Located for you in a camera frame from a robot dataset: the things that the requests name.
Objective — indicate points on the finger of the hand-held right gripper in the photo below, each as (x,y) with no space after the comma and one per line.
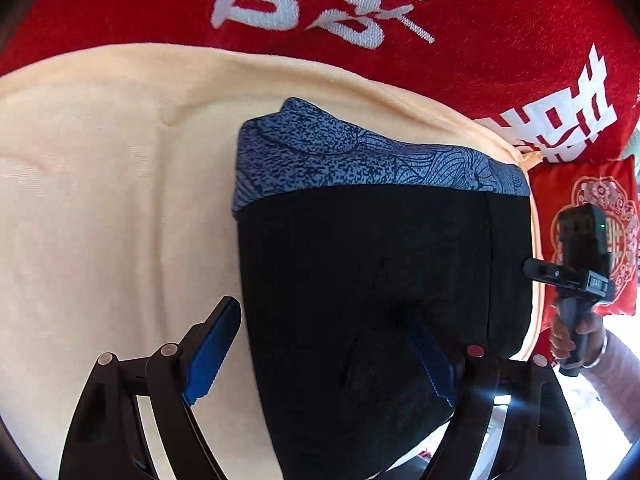
(542,271)

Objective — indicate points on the peach blanket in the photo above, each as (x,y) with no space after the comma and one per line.
(100,185)

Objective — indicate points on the red piped cushion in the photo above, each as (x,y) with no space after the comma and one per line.
(560,190)

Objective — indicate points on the black pants blue patterned waistband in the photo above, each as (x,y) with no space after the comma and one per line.
(360,270)

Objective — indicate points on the person's right hand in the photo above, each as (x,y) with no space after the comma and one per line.
(592,335)

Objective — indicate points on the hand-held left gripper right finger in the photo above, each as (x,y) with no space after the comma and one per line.
(435,370)

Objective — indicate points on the red blanket white print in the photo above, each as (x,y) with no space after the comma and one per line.
(500,35)

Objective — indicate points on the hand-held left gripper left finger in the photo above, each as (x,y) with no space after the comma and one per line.
(212,355)

